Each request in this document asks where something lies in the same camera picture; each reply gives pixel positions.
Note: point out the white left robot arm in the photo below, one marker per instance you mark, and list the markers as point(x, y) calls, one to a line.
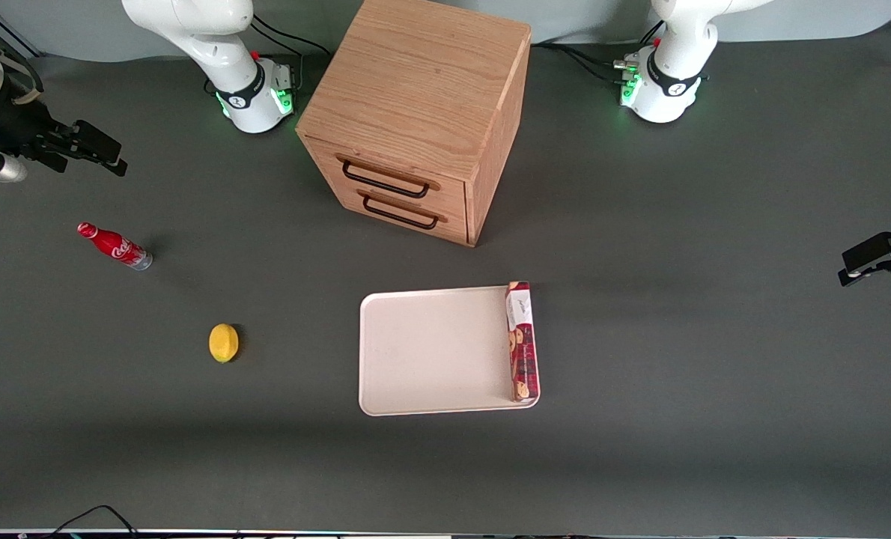
point(670, 82)

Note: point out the yellow lemon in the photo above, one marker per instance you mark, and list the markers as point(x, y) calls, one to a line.
point(224, 343)

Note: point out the dark grey table mat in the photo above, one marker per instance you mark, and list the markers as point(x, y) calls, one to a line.
point(640, 464)

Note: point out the red coke bottle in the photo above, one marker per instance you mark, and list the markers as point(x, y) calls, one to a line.
point(116, 245)

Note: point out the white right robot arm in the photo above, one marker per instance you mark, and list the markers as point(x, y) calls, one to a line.
point(228, 71)

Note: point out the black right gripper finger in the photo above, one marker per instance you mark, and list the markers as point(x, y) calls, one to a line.
point(118, 168)
point(99, 141)

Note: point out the red cookie box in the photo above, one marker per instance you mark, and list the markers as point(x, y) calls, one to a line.
point(522, 344)

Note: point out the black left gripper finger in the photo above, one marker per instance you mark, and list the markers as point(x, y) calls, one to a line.
point(868, 258)

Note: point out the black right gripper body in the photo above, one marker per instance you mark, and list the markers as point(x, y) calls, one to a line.
point(20, 126)

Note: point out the wooden drawer cabinet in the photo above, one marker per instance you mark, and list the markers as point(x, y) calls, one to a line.
point(415, 97)

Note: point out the white plastic tray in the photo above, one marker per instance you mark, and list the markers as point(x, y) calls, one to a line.
point(434, 352)

